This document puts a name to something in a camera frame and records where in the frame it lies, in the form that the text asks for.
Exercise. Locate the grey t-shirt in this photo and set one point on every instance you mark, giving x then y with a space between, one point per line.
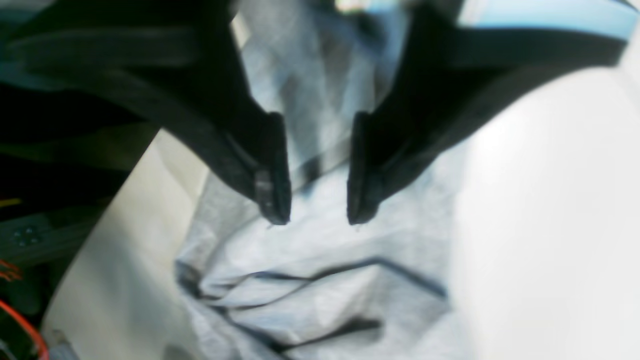
319 288

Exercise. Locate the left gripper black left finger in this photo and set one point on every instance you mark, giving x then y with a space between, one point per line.
174 63

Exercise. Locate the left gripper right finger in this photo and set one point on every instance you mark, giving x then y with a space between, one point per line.
464 62

